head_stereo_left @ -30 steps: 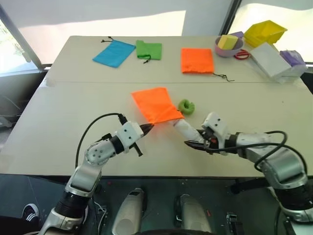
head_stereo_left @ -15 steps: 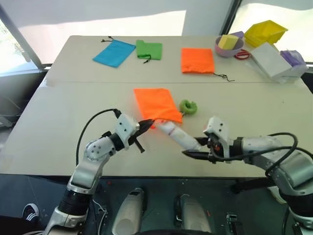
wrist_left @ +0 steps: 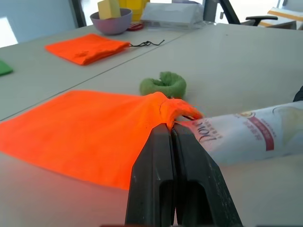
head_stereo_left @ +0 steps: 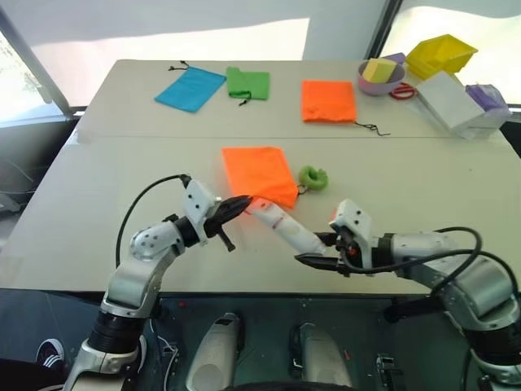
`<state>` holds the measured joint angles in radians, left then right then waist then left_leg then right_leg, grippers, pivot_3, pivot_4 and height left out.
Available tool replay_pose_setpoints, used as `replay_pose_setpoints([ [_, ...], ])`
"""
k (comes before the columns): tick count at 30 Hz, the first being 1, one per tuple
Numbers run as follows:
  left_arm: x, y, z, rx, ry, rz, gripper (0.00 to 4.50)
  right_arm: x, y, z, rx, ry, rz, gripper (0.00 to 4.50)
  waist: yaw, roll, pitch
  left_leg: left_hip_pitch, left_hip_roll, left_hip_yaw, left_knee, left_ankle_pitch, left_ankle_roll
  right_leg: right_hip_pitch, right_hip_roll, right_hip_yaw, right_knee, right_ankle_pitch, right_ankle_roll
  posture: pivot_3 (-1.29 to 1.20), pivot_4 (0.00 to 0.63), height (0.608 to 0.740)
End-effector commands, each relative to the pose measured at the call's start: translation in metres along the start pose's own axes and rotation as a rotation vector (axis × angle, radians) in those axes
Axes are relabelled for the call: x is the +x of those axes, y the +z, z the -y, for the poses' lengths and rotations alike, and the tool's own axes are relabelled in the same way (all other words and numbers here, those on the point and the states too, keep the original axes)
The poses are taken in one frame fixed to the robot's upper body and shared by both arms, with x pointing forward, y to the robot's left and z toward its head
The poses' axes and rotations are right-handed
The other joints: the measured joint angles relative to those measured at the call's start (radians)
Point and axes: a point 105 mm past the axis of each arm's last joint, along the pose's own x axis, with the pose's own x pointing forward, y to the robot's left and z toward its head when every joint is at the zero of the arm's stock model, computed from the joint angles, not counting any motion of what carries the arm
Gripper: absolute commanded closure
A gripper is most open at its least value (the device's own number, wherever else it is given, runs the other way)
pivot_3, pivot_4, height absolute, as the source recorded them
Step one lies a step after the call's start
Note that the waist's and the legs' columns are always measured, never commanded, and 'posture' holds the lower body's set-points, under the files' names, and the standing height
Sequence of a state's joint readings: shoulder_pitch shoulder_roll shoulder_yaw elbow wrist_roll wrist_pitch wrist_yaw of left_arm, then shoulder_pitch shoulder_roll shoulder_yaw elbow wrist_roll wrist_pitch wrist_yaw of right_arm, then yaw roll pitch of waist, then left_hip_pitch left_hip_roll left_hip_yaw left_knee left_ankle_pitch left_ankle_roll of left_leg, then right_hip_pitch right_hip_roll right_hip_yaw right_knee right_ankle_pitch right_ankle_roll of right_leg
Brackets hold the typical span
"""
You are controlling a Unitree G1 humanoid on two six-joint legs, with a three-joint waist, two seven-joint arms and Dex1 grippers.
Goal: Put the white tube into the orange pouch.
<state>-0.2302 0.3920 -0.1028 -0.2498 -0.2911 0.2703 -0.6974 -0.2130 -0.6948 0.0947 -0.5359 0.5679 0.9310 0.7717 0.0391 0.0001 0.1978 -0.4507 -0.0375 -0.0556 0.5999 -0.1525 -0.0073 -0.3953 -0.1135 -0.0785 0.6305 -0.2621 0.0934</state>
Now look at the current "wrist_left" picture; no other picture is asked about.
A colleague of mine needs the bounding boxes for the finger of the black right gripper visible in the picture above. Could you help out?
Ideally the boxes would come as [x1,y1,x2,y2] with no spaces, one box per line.
[293,85,303,103]

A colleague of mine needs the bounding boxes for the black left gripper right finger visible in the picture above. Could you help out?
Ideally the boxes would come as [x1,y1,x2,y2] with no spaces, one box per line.
[172,122,243,227]

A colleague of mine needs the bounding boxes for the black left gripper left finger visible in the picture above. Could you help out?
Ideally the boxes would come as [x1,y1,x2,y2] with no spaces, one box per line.
[125,123,178,226]

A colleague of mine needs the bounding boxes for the white tube with red print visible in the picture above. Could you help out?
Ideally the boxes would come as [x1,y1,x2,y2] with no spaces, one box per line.
[177,101,303,165]

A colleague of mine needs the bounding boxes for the orange drawstring pouch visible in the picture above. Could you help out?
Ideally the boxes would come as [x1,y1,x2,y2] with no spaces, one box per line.
[45,33,165,66]
[0,89,205,191]

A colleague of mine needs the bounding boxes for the black office chair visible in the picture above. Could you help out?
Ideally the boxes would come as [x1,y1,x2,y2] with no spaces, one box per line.
[239,15,279,27]

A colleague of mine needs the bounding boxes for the green rolled towel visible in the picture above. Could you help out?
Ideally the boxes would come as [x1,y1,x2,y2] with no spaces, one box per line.
[139,71,187,98]

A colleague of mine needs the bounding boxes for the clear plastic wrapped package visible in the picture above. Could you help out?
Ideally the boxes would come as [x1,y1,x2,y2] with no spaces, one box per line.
[140,2,205,30]

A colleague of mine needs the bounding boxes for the red round lid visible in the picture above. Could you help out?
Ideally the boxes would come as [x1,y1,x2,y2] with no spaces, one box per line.
[126,22,144,32]

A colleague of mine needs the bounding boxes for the purple bowl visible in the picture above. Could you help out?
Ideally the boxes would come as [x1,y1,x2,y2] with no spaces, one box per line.
[89,8,133,36]

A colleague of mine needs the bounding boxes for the yellow box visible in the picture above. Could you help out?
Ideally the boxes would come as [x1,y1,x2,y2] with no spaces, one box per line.
[117,0,151,23]

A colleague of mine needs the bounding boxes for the yellow sponge block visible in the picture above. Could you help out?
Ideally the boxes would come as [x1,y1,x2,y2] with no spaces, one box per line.
[97,0,122,20]

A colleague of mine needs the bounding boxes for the green cloth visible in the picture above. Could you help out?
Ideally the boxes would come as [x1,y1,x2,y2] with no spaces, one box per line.
[0,60,14,77]

